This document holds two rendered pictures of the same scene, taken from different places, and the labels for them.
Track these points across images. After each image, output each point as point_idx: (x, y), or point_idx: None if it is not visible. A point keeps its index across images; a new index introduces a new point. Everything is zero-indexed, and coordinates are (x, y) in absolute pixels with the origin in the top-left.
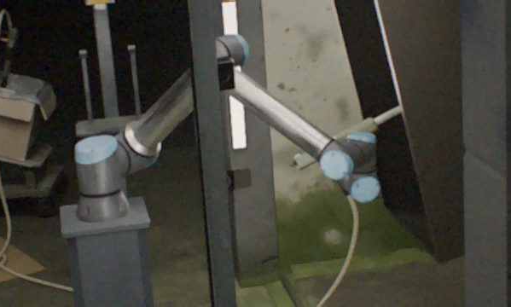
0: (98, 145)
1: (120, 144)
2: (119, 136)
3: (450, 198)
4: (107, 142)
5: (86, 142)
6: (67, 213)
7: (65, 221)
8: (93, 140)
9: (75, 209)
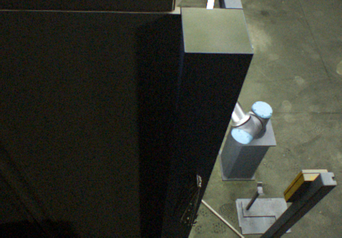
0: (260, 103)
1: (250, 114)
2: (253, 119)
3: None
4: (256, 104)
5: (267, 109)
6: (270, 134)
7: (270, 125)
8: (264, 110)
9: (267, 138)
